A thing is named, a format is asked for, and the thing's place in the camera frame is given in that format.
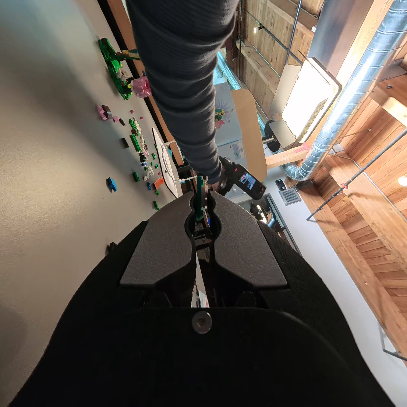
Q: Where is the person's left forearm dark sleeve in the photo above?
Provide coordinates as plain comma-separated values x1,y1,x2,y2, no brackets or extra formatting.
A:
127,0,240,185

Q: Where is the pile of small toy bricks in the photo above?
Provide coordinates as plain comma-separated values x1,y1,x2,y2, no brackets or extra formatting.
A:
128,109,160,174

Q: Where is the silver spiral air duct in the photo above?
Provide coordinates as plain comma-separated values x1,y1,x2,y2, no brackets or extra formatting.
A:
284,0,407,181

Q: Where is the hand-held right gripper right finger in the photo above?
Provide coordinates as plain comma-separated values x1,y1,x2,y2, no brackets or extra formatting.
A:
208,191,288,289

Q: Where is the grey desk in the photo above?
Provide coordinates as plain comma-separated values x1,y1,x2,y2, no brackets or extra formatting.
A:
0,0,192,407

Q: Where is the brick instruction booklet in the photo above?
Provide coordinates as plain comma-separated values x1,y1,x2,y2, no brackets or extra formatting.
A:
214,82,246,161

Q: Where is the white tray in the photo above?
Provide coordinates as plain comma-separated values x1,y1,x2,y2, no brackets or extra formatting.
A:
152,127,180,198

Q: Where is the wooden ceiling beam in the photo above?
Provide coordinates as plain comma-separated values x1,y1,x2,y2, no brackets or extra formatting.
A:
265,144,311,170

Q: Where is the black metal rod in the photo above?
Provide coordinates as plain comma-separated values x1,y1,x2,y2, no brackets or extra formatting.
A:
306,128,407,222

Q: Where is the wooden booklet stand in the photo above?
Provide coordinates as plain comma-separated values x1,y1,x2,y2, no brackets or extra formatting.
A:
231,88,268,182

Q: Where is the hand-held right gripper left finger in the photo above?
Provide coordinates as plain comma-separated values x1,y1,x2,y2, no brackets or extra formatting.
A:
120,191,198,289

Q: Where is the grey conduit pipe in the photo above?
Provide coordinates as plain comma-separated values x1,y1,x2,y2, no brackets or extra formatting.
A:
284,0,303,65

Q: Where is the grey flat metal duct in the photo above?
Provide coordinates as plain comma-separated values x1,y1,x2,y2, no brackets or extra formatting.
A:
306,0,388,78

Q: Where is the green toy brick garden build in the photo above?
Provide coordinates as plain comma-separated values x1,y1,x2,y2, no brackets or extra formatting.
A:
98,38,141,100

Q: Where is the studio light panel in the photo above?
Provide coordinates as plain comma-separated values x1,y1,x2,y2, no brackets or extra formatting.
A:
268,57,343,151

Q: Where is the wall vent grille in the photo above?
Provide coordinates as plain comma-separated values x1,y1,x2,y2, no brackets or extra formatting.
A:
279,187,302,206

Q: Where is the pink toy brick flower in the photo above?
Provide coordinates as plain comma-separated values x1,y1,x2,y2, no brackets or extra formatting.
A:
131,76,152,98

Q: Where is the green toy brick plate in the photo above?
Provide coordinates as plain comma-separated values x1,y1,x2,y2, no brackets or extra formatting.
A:
195,176,206,222

